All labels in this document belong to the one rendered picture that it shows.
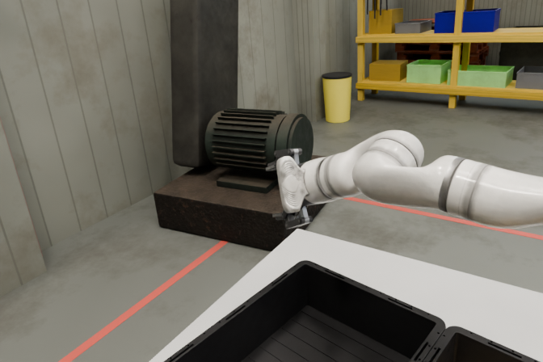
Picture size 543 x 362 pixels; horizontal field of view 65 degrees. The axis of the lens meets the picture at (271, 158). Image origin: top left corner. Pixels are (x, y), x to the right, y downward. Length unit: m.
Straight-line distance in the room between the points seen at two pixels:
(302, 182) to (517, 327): 0.67
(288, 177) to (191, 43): 2.39
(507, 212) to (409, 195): 0.11
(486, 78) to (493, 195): 5.16
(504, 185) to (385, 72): 5.59
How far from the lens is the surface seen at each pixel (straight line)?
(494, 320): 1.17
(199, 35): 3.00
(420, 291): 1.21
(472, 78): 5.70
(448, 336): 0.75
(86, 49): 3.19
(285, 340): 0.87
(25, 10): 3.01
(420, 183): 0.54
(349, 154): 0.63
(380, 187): 0.55
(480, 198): 0.52
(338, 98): 5.05
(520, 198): 0.52
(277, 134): 2.61
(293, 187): 0.67
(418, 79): 5.91
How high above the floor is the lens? 1.43
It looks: 20 degrees down
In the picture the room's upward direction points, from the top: 4 degrees counter-clockwise
